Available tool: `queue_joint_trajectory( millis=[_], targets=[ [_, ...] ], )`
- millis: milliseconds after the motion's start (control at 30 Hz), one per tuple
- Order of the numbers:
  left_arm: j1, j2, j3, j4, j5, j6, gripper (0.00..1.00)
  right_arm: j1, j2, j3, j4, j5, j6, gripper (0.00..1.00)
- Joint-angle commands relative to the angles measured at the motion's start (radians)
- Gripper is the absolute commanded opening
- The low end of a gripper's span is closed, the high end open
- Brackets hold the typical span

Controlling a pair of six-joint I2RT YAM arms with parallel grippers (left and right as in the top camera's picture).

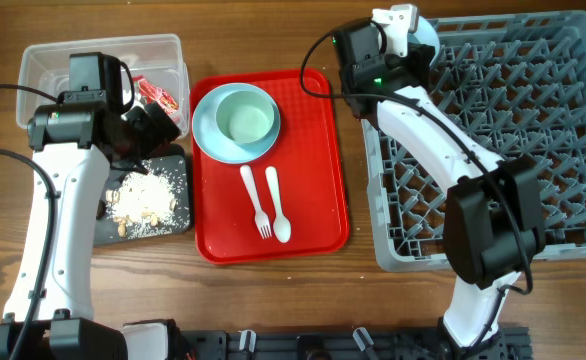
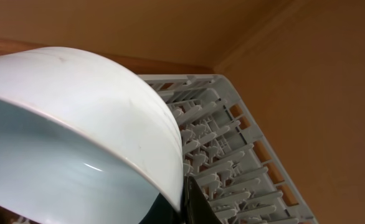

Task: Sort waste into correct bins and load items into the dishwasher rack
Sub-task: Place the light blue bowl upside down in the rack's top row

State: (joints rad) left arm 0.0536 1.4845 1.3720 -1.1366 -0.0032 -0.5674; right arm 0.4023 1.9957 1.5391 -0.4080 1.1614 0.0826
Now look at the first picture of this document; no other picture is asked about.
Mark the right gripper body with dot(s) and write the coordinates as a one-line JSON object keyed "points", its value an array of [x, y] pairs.
{"points": [[412, 64]]}

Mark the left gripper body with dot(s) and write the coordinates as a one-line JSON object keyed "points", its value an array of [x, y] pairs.
{"points": [[144, 137]]}

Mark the light blue bowl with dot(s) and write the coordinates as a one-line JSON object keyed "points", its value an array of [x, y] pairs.
{"points": [[421, 34]]}

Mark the red snack wrapper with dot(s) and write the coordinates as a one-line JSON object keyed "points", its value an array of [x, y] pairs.
{"points": [[146, 93]]}

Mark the light blue plate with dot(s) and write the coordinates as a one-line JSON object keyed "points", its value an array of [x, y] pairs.
{"points": [[210, 140]]}

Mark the food scraps and rice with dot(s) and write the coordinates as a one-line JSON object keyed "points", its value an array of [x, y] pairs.
{"points": [[148, 205]]}

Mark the green bowl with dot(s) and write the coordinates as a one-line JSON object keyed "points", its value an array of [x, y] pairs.
{"points": [[245, 117]]}

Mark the white plastic fork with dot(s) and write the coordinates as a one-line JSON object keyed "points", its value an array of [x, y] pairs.
{"points": [[261, 218]]}

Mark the white plastic spoon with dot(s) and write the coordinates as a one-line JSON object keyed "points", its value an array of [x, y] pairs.
{"points": [[281, 225]]}

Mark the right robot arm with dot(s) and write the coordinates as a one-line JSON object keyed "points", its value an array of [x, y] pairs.
{"points": [[493, 226]]}

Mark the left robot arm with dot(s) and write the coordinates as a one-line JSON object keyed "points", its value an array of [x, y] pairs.
{"points": [[75, 136]]}

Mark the grey dishwasher rack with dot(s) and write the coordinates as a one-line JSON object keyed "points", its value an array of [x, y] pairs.
{"points": [[516, 84]]}

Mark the black plastic tray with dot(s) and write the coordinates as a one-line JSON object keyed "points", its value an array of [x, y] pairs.
{"points": [[171, 159]]}

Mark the clear plastic bin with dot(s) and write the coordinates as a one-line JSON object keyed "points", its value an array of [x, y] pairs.
{"points": [[158, 58]]}

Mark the red serving tray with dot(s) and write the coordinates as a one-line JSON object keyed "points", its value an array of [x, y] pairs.
{"points": [[306, 158]]}

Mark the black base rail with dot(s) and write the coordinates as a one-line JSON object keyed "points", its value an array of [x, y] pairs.
{"points": [[405, 344]]}

